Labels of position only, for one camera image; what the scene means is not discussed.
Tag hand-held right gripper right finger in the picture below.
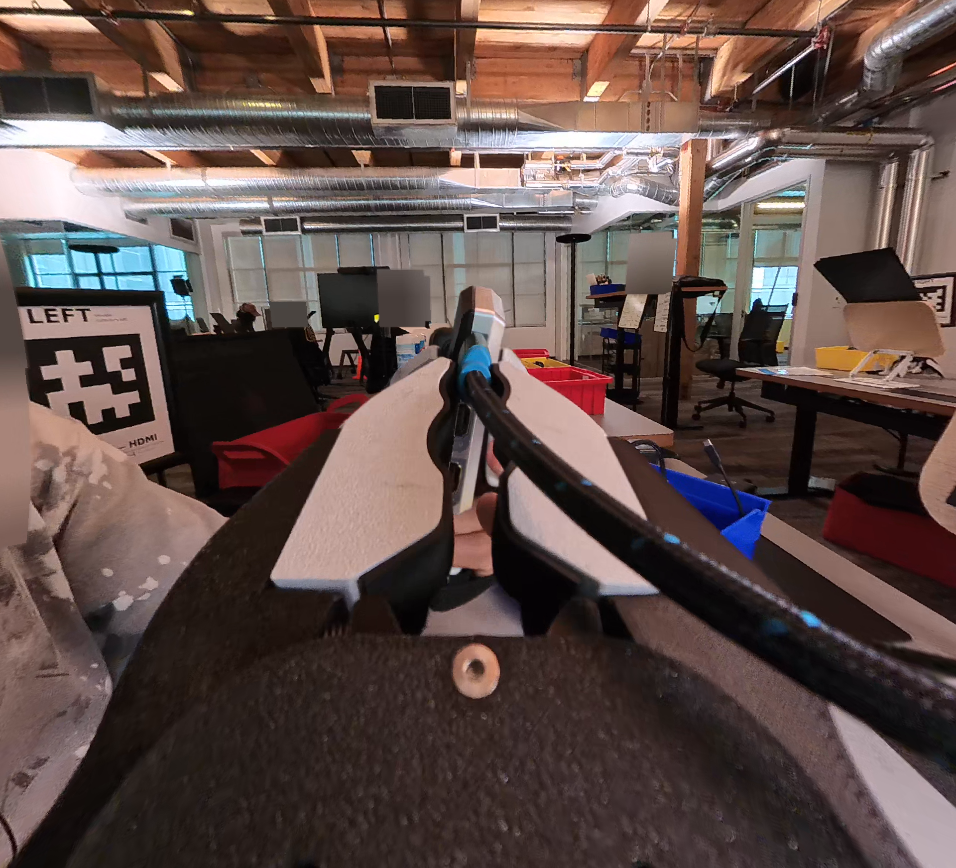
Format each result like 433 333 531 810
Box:
493 349 660 622

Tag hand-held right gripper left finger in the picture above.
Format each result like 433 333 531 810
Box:
269 357 457 619

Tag silver black docking hub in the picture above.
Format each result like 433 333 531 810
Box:
448 285 509 518

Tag blue plastic bin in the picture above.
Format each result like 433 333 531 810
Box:
650 463 772 559

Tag black HDMI cable green plugs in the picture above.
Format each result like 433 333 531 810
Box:
701 438 748 519
456 344 956 768

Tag person's left forearm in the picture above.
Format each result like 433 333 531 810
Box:
28 401 229 630

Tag black television screen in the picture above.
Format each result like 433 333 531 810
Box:
317 269 389 330

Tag metal rack with blue bins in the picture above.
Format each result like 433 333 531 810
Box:
586 274 643 406

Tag black standing desk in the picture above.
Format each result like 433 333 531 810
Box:
657 276 729 428

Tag black office chair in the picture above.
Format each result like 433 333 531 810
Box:
695 308 789 428

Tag framed tag poster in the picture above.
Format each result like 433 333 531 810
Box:
911 272 956 327
16 289 176 466

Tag wooden top desk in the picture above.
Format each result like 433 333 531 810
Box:
735 364 956 499

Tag red fabric bag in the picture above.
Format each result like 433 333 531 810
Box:
822 472 956 589

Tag black ceiling pipe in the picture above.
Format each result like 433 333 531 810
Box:
0 7 815 37

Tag white folding stand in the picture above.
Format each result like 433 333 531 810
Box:
847 349 923 383

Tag silver vertical pipe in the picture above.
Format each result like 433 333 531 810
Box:
874 151 935 271

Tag red tote with handles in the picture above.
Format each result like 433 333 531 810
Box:
211 393 370 492

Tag silver ventilation duct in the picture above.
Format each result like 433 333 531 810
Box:
0 72 935 153
257 213 576 236
123 194 598 218
71 166 524 197

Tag wooden support post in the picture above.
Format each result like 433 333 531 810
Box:
674 139 709 428

